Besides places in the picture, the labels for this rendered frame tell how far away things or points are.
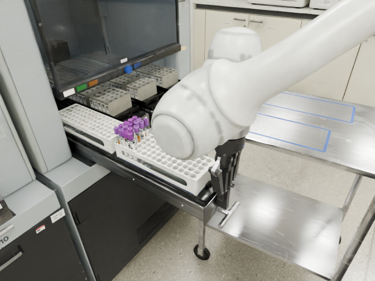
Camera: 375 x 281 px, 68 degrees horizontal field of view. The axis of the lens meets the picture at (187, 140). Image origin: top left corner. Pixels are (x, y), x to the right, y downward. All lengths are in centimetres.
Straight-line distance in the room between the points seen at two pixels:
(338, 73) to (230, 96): 258
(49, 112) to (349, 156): 91
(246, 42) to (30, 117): 65
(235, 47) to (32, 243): 81
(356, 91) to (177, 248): 213
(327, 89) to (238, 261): 194
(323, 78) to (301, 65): 260
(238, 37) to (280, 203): 111
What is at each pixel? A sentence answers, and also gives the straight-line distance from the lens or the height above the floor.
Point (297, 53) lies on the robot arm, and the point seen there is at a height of 123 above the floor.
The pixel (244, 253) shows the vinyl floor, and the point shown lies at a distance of 161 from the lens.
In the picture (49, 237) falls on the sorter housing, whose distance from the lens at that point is 103.
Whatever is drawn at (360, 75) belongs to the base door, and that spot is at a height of 42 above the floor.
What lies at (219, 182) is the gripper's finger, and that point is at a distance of 64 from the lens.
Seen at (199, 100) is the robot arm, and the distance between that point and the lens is 36.
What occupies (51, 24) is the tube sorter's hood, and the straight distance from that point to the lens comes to 89.
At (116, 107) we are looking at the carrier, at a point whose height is 85.
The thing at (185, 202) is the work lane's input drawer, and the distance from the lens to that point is 73.
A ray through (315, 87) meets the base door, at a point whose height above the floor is 23.
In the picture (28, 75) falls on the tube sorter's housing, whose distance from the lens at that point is 89.
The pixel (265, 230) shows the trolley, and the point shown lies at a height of 28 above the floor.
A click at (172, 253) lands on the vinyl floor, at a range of 159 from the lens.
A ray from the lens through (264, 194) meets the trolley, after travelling 152.
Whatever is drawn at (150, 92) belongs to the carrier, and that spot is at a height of 84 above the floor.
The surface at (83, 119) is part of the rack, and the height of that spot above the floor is 86.
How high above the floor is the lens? 133
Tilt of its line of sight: 34 degrees down
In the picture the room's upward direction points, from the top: 1 degrees counter-clockwise
